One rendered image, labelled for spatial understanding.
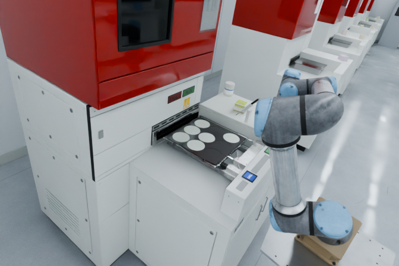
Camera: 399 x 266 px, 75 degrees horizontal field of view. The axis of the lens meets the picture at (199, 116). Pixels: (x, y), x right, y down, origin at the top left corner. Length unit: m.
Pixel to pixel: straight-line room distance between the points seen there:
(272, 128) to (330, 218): 0.39
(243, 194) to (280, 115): 0.50
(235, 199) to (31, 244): 1.52
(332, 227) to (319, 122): 0.39
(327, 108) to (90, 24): 0.77
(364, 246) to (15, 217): 2.21
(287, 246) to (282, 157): 0.50
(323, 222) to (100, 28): 0.98
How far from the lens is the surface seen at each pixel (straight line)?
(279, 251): 1.22
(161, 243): 1.63
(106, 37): 1.00
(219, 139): 1.55
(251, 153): 1.54
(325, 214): 1.02
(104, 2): 0.98
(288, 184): 0.92
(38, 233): 2.30
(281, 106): 0.76
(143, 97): 1.30
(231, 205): 1.20
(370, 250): 1.44
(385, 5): 14.24
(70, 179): 1.58
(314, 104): 0.76
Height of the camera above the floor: 1.75
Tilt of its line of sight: 29 degrees down
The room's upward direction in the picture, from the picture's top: 9 degrees clockwise
